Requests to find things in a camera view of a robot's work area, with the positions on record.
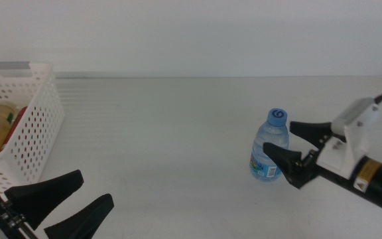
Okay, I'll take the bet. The white perforated plastic basket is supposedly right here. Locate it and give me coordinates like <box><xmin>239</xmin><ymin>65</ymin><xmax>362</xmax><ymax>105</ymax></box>
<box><xmin>0</xmin><ymin>62</ymin><xmax>66</xmax><ymax>200</ymax></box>

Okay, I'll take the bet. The red soda can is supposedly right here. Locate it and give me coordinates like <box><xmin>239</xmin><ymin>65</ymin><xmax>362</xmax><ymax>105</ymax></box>
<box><xmin>1</xmin><ymin>106</ymin><xmax>29</xmax><ymax>151</ymax></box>

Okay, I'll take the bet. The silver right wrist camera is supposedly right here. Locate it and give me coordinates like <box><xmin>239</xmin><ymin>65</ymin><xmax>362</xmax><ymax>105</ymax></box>
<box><xmin>331</xmin><ymin>97</ymin><xmax>378</xmax><ymax>137</ymax></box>

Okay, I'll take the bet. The clear water bottle blue cap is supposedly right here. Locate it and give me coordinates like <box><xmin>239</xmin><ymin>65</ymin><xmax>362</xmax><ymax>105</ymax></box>
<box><xmin>248</xmin><ymin>108</ymin><xmax>290</xmax><ymax>183</ymax></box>

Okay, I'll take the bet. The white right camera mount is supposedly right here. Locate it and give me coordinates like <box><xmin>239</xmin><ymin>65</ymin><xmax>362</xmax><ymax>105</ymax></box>
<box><xmin>316</xmin><ymin>102</ymin><xmax>381</xmax><ymax>181</ymax></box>

